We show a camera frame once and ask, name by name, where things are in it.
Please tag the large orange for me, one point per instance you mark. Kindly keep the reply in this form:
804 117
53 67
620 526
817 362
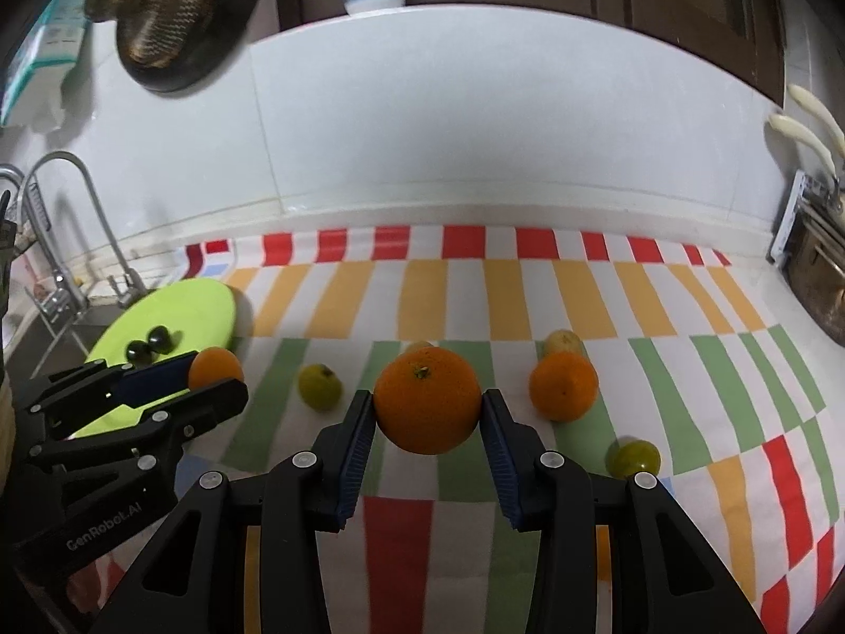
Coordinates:
428 403

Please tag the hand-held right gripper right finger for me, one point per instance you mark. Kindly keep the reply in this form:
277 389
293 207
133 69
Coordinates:
502 459

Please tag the yellow-green round fruit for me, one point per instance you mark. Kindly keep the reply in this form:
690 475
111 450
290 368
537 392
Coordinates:
320 388

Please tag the teal and white box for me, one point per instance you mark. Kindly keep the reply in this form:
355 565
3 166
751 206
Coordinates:
39 59

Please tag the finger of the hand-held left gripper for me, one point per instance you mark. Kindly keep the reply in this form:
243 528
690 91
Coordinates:
198 406
158 376

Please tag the yellow-brown round fruit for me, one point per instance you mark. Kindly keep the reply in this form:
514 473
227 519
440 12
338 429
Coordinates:
564 342

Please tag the golden mesh strainer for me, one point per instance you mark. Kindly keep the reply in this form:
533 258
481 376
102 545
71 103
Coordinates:
162 0

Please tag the curved steel faucet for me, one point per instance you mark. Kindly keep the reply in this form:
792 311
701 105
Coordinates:
99 211

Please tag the medium orange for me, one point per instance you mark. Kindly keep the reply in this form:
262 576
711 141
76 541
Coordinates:
564 388

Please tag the colourful checked tablecloth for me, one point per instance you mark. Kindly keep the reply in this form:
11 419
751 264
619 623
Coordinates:
449 304

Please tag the stainless steel pot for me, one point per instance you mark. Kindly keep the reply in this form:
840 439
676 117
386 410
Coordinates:
822 277

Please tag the green round fruit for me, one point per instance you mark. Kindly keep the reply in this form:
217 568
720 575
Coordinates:
632 457

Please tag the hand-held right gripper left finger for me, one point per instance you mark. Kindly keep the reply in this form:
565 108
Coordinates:
356 452

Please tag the steel sink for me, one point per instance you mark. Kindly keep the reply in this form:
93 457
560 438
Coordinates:
66 337

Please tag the small orange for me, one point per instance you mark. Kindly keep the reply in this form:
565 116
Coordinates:
218 366

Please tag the black hanging pan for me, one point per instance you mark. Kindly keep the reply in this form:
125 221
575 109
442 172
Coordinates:
224 20

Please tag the metal dish rack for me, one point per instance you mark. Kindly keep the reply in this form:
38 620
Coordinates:
789 224

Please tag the lime green plate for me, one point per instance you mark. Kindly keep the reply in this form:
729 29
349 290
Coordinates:
178 310

